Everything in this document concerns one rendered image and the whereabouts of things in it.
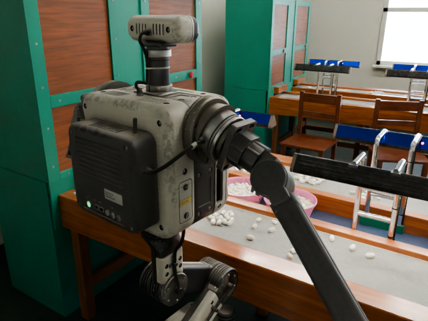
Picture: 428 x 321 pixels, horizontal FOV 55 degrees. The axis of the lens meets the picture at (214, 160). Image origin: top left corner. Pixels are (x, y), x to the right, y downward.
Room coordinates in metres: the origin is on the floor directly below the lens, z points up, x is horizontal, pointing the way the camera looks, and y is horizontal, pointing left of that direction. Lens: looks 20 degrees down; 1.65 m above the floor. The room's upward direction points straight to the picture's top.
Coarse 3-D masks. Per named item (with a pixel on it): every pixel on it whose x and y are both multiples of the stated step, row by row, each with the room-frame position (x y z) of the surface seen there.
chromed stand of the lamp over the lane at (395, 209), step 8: (360, 160) 1.49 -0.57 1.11; (400, 160) 1.47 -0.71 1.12; (400, 168) 1.39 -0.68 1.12; (360, 192) 1.58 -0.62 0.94; (376, 192) 1.54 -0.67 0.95; (384, 192) 1.53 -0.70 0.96; (360, 200) 1.58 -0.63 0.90; (400, 200) 1.50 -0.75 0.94; (392, 208) 1.50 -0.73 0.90; (368, 216) 1.55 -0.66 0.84; (376, 216) 1.54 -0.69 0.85; (392, 216) 1.50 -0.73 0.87; (352, 224) 1.58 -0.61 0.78; (392, 224) 1.50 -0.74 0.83; (392, 232) 1.50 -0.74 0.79
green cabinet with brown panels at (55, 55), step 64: (0, 0) 1.97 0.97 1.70; (64, 0) 2.08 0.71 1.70; (128, 0) 2.43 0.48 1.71; (192, 0) 2.96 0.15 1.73; (0, 64) 2.02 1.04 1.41; (64, 64) 2.04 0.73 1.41; (128, 64) 2.41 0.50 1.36; (192, 64) 2.95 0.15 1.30; (0, 128) 2.07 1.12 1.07; (64, 128) 2.00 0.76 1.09
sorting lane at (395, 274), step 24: (240, 216) 1.74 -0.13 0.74; (264, 216) 1.74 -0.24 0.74; (240, 240) 1.52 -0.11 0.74; (264, 240) 1.52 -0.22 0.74; (288, 240) 1.52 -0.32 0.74; (336, 240) 1.52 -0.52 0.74; (336, 264) 1.34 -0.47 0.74; (360, 264) 1.34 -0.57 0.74; (384, 264) 1.34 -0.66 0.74; (408, 264) 1.35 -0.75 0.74; (384, 288) 1.20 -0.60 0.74; (408, 288) 1.20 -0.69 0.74
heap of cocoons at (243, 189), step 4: (232, 184) 2.11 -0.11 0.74; (236, 184) 2.13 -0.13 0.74; (240, 184) 2.13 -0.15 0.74; (244, 184) 2.11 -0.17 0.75; (228, 188) 2.07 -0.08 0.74; (232, 188) 2.07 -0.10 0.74; (236, 188) 2.06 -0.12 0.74; (240, 188) 2.07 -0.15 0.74; (244, 188) 2.06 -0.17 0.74; (248, 188) 2.06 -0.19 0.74; (228, 192) 2.00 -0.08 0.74; (232, 192) 2.01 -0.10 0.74; (236, 192) 2.00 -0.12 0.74; (240, 192) 2.00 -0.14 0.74; (244, 192) 2.00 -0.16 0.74; (248, 192) 2.00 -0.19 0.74
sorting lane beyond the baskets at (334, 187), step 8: (232, 168) 2.37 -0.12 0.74; (288, 168) 2.37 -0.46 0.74; (304, 176) 2.24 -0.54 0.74; (296, 184) 2.12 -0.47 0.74; (304, 184) 2.12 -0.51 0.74; (320, 184) 2.13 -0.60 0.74; (328, 184) 2.13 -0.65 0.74; (336, 184) 2.13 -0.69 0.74; (344, 184) 2.13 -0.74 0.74; (336, 192) 2.01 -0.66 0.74; (344, 192) 2.01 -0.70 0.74; (376, 200) 1.92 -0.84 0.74; (384, 200) 1.92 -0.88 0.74; (408, 200) 1.92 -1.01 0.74; (416, 200) 1.92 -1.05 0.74; (408, 208) 1.83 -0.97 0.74; (416, 208) 1.83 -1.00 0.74; (424, 208) 1.83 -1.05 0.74
